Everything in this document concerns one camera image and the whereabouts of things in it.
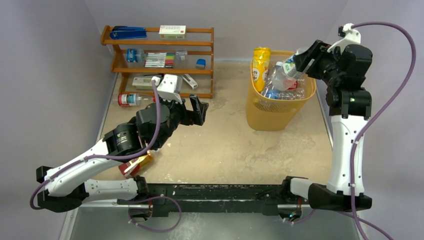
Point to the wooden shelf rack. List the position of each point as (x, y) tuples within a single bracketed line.
[(199, 43)]

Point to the clear bottle red label red cap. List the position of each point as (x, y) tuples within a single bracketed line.
[(294, 86)]

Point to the yellow plastic bottle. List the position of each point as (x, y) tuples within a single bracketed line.
[(259, 67)]

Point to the blue stapler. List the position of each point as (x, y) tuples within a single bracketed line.
[(127, 32)]

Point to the yellow mesh waste bin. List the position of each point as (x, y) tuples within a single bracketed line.
[(264, 114)]

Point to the clear bottle blue white label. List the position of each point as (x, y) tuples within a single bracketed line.
[(286, 74)]

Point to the blue white eraser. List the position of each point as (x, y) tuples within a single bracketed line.
[(200, 64)]

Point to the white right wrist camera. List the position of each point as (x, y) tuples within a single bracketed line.
[(349, 36)]

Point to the set of colored markers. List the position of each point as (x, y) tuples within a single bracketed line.
[(159, 60)]

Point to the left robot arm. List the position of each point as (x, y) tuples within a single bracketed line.
[(72, 184)]

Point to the small clear container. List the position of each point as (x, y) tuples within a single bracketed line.
[(181, 55)]

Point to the aluminium table frame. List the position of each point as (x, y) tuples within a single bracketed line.
[(100, 222)]

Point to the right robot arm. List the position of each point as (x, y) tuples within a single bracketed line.
[(343, 70)]

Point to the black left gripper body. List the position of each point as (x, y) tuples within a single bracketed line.
[(179, 114)]

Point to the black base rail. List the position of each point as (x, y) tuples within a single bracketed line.
[(265, 199)]

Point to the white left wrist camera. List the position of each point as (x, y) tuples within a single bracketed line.
[(169, 87)]

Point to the amber bottle red gold label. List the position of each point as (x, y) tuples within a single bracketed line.
[(132, 167)]

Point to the white stapler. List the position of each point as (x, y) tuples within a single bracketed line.
[(190, 81)]

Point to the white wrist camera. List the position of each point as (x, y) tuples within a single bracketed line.
[(169, 87), (349, 36)]

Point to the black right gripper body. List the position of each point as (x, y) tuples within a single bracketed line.
[(311, 59)]

